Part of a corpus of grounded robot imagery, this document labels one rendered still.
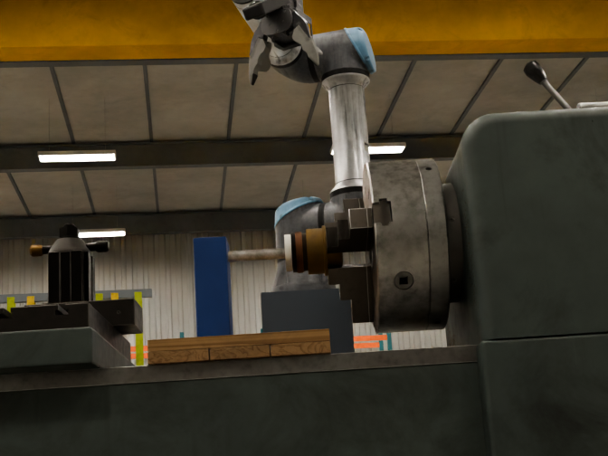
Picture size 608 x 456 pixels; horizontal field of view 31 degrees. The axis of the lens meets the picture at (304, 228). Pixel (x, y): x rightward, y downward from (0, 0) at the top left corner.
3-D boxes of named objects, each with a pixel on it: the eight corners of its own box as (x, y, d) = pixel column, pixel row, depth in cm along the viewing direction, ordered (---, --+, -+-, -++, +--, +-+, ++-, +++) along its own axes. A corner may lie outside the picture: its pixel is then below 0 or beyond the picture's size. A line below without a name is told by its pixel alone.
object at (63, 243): (94, 259, 217) (94, 244, 218) (86, 250, 210) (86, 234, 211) (53, 261, 217) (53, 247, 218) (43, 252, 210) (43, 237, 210)
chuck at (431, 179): (434, 334, 218) (422, 176, 223) (455, 322, 187) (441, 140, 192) (416, 335, 218) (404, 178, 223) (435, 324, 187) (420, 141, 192)
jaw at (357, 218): (385, 227, 203) (389, 199, 193) (388, 252, 201) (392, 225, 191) (325, 231, 203) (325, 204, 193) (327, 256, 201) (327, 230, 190)
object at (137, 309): (143, 333, 215) (142, 307, 216) (135, 324, 205) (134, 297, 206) (36, 340, 215) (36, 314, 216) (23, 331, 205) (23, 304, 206)
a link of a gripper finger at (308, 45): (339, 61, 216) (312, 33, 221) (324, 52, 211) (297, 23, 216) (328, 73, 217) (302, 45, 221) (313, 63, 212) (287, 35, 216)
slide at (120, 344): (131, 365, 223) (130, 342, 224) (89, 329, 182) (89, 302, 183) (41, 370, 223) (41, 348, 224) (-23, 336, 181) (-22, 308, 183)
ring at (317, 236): (339, 232, 211) (290, 234, 211) (340, 218, 202) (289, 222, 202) (342, 280, 209) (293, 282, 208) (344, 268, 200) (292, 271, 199)
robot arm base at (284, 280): (271, 306, 265) (270, 266, 268) (335, 302, 266) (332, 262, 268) (271, 293, 251) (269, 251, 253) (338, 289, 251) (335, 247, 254)
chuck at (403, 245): (416, 335, 218) (404, 178, 223) (435, 324, 187) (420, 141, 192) (371, 338, 218) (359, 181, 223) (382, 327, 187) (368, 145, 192)
